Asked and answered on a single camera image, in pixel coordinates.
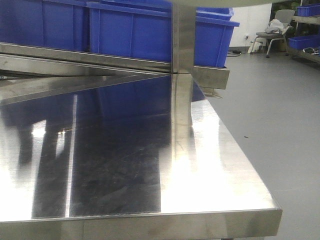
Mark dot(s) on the background shelf with bins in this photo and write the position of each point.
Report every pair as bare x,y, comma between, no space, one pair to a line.
306,41

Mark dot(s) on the blue plastic bin right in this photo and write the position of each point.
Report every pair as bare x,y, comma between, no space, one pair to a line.
143,30

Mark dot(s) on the blue plastic bin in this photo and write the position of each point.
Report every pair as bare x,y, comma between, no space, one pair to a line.
57,24
143,30

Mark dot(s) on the blue plastic bin left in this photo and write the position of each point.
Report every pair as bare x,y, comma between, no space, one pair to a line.
57,24

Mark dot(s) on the grey office chair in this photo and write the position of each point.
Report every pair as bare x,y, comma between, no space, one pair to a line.
276,30

